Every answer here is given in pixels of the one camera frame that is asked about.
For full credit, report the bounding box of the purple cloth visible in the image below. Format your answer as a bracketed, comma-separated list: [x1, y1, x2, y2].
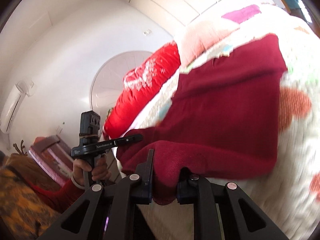
[221, 4, 261, 24]

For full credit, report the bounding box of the patchwork quilted bedspread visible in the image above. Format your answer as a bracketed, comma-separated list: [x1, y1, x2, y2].
[130, 3, 320, 240]

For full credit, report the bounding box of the red floral comforter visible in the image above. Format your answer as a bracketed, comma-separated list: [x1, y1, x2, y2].
[103, 41, 181, 139]

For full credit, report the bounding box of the round white headboard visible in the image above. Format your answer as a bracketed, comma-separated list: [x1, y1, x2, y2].
[90, 50, 152, 122]

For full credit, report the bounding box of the dark red sweater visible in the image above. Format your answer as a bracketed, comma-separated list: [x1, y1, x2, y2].
[117, 34, 286, 205]

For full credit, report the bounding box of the white air conditioner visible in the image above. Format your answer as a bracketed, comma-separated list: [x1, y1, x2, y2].
[1, 79, 36, 134]

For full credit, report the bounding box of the person left forearm red sleeve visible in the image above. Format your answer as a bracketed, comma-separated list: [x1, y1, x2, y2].
[27, 180, 85, 213]

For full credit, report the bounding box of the person left hand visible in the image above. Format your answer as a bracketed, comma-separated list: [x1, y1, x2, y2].
[73, 155, 111, 186]

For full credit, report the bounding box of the pink waffle pillow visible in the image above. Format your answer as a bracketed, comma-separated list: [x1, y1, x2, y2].
[177, 18, 240, 68]

